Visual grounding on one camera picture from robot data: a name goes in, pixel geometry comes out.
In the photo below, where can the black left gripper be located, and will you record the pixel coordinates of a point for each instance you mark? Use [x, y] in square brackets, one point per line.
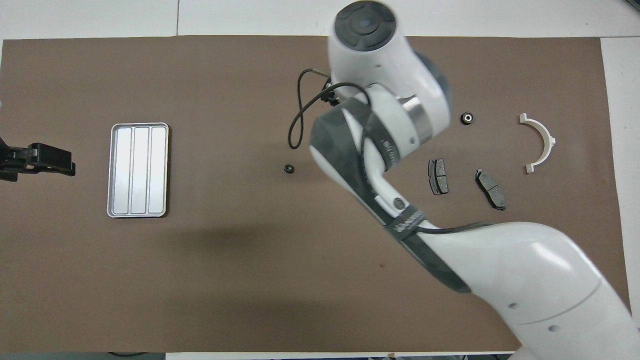
[15, 159]

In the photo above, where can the large black bearing gear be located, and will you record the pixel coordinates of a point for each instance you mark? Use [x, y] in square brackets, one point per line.
[464, 119]

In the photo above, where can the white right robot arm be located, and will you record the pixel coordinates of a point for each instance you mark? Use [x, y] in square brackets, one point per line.
[500, 270]

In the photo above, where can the silver metal tray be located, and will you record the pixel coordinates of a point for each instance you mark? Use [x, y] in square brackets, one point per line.
[137, 170]

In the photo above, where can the dark rectangular brake pad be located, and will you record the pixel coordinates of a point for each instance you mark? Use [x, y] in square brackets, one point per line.
[438, 176]

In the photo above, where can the dark curved brake pad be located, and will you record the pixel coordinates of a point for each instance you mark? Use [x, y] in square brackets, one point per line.
[491, 190]

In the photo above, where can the brown table mat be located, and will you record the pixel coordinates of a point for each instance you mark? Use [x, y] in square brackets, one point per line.
[200, 275]

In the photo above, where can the white curved plastic bracket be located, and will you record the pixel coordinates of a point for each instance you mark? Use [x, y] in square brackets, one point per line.
[550, 145]

